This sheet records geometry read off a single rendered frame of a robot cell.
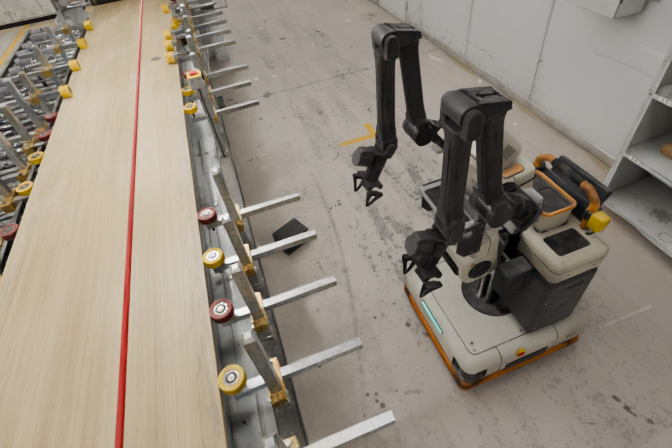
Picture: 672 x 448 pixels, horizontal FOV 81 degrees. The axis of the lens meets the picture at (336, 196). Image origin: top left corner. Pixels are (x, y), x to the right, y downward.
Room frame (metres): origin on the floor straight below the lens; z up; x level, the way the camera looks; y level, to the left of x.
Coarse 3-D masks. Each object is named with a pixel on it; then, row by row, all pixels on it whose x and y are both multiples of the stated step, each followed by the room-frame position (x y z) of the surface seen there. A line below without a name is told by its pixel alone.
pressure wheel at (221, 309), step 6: (222, 300) 0.79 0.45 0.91; (228, 300) 0.79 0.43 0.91; (216, 306) 0.77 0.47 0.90; (222, 306) 0.77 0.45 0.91; (228, 306) 0.76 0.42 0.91; (210, 312) 0.75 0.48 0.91; (216, 312) 0.75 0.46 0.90; (222, 312) 0.75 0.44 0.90; (228, 312) 0.74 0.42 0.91; (216, 318) 0.72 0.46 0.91; (222, 318) 0.72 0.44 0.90; (228, 318) 0.73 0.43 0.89
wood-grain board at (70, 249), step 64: (128, 64) 3.02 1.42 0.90; (64, 128) 2.18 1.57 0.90; (128, 128) 2.07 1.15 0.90; (64, 192) 1.55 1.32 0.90; (128, 192) 1.48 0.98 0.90; (192, 192) 1.41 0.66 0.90; (64, 256) 1.12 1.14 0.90; (192, 256) 1.02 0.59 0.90; (0, 320) 0.85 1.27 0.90; (64, 320) 0.81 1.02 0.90; (192, 320) 0.73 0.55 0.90; (0, 384) 0.61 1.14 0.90; (64, 384) 0.58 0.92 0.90; (128, 384) 0.55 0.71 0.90; (192, 384) 0.52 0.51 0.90
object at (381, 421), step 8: (376, 416) 0.38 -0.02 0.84; (384, 416) 0.37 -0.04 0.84; (392, 416) 0.37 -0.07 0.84; (360, 424) 0.36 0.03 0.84; (368, 424) 0.36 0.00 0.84; (376, 424) 0.36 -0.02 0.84; (384, 424) 0.35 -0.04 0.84; (392, 424) 0.36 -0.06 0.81; (344, 432) 0.35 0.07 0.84; (352, 432) 0.34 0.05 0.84; (360, 432) 0.34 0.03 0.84; (368, 432) 0.34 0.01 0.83; (320, 440) 0.34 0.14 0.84; (328, 440) 0.33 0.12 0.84; (336, 440) 0.33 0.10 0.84; (344, 440) 0.33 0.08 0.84; (352, 440) 0.33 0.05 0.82
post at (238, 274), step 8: (240, 264) 0.76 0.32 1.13; (232, 272) 0.73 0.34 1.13; (240, 272) 0.73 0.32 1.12; (240, 280) 0.73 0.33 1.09; (248, 280) 0.76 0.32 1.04; (240, 288) 0.73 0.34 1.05; (248, 288) 0.73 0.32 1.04; (248, 296) 0.73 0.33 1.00; (248, 304) 0.73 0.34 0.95; (256, 304) 0.74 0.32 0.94; (256, 312) 0.73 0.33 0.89; (264, 336) 0.73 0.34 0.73
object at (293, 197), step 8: (296, 192) 1.35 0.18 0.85; (272, 200) 1.32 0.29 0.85; (280, 200) 1.32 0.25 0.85; (288, 200) 1.32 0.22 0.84; (296, 200) 1.33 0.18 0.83; (248, 208) 1.29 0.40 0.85; (256, 208) 1.29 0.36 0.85; (264, 208) 1.29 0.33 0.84; (272, 208) 1.30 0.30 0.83; (248, 216) 1.27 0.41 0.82; (216, 224) 1.24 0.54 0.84
